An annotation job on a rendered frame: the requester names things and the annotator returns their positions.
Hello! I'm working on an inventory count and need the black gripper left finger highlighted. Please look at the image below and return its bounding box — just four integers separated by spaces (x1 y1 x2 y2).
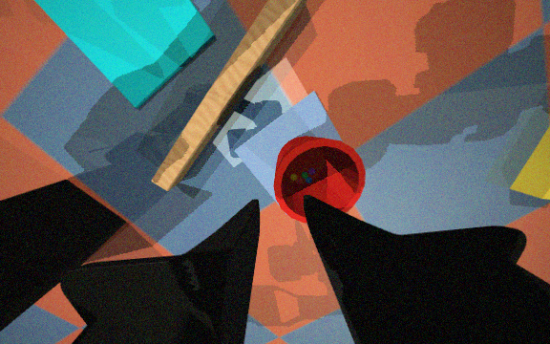
60 199 260 344

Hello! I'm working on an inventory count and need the red cup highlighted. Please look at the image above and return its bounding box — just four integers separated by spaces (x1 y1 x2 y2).
273 136 366 223

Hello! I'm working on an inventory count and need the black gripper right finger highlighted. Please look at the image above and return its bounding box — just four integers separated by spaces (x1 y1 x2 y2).
304 195 527 344

